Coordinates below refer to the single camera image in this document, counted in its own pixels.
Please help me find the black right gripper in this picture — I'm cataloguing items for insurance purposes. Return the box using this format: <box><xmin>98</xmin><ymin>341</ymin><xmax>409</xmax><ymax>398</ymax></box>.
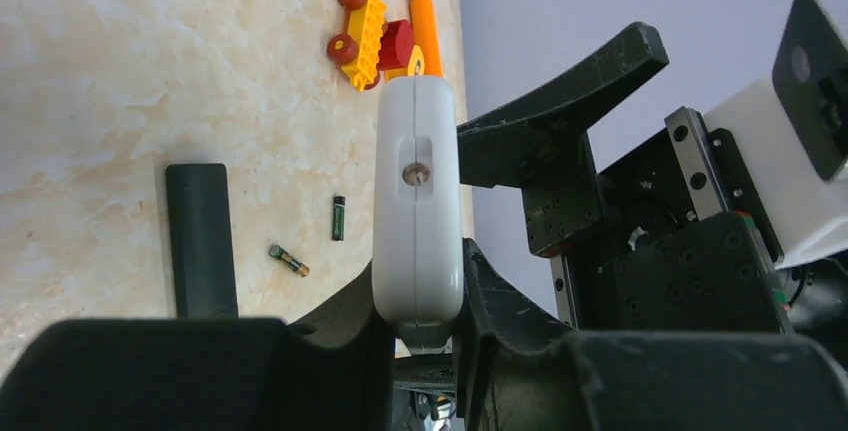
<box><xmin>457</xmin><ymin>21</ymin><xmax>793</xmax><ymax>334</ymax></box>

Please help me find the brown gold AAA battery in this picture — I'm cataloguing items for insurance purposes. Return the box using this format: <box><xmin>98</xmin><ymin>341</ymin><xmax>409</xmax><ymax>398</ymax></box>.
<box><xmin>268</xmin><ymin>244</ymin><xmax>310</xmax><ymax>277</ymax></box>

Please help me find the orange toy carrot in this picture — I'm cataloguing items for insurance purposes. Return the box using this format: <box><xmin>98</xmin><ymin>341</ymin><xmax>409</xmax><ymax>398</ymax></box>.
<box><xmin>409</xmin><ymin>0</ymin><xmax>443</xmax><ymax>77</ymax></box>

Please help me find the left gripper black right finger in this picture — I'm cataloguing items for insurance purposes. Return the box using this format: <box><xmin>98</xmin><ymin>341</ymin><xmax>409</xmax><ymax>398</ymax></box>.
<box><xmin>454</xmin><ymin>239</ymin><xmax>847</xmax><ymax>430</ymax></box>

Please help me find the yellow toy car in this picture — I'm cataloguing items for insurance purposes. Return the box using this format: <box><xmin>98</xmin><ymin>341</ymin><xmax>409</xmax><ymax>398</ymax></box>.
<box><xmin>326</xmin><ymin>0</ymin><xmax>387</xmax><ymax>92</ymax></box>

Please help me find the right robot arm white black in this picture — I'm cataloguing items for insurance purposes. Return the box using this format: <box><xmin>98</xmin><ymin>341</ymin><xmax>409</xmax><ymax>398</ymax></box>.
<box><xmin>458</xmin><ymin>22</ymin><xmax>847</xmax><ymax>346</ymax></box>

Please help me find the white remote control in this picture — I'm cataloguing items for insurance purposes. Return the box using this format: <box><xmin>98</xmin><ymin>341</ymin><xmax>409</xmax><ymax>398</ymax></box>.
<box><xmin>372</xmin><ymin>75</ymin><xmax>464</xmax><ymax>354</ymax></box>

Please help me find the black remote control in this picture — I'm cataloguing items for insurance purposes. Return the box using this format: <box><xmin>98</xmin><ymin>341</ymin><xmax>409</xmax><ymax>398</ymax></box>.
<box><xmin>165</xmin><ymin>163</ymin><xmax>239</xmax><ymax>318</ymax></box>

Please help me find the dark green AAA battery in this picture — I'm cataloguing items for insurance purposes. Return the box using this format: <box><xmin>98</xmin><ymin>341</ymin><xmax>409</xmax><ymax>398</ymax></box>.
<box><xmin>331</xmin><ymin>195</ymin><xmax>346</xmax><ymax>241</ymax></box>

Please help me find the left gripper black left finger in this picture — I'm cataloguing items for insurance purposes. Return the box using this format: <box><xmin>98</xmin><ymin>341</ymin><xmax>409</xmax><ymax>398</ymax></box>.
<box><xmin>1</xmin><ymin>270</ymin><xmax>395</xmax><ymax>430</ymax></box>

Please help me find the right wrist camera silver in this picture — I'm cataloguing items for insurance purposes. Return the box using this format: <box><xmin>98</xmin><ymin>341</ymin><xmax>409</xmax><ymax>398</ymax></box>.
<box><xmin>706</xmin><ymin>0</ymin><xmax>847</xmax><ymax>268</ymax></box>

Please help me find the red yellow toy piece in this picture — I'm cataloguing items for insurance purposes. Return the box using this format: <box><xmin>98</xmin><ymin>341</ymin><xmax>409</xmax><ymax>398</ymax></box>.
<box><xmin>377</xmin><ymin>19</ymin><xmax>426</xmax><ymax>81</ymax></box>

